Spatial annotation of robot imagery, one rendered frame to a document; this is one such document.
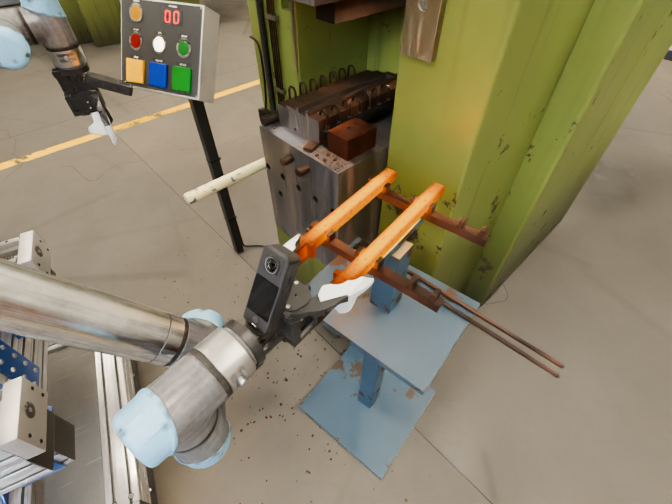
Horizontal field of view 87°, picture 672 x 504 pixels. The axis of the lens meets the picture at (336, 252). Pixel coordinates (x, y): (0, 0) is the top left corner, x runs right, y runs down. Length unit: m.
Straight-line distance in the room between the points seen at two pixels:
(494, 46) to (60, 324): 0.86
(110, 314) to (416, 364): 0.62
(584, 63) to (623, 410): 1.34
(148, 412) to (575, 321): 1.91
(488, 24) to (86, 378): 1.64
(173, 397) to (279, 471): 1.10
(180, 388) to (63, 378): 1.28
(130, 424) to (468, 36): 0.87
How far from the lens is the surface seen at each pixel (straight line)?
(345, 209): 0.77
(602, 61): 1.28
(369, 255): 0.68
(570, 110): 1.32
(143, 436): 0.45
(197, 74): 1.38
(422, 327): 0.92
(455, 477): 1.56
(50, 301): 0.52
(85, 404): 1.61
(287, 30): 1.33
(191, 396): 0.45
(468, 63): 0.91
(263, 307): 0.46
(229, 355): 0.46
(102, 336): 0.54
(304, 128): 1.15
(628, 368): 2.07
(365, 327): 0.90
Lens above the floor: 1.48
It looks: 47 degrees down
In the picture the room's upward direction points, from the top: straight up
